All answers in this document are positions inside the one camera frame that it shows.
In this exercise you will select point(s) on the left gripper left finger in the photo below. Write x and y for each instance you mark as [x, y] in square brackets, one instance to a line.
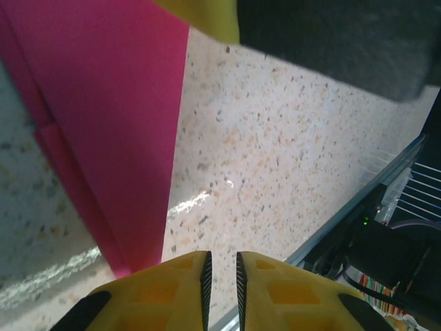
[155, 293]

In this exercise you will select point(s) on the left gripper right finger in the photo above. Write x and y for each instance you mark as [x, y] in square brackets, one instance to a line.
[293, 296]

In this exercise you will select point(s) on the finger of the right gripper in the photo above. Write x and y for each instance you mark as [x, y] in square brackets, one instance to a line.
[327, 41]

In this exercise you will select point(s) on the pink paper sheet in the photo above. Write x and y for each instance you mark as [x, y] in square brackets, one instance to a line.
[103, 103]

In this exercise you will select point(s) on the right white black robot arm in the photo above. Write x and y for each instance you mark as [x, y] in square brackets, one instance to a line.
[389, 248]

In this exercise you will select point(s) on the aluminium mounting rail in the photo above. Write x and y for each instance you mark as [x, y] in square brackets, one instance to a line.
[330, 224]

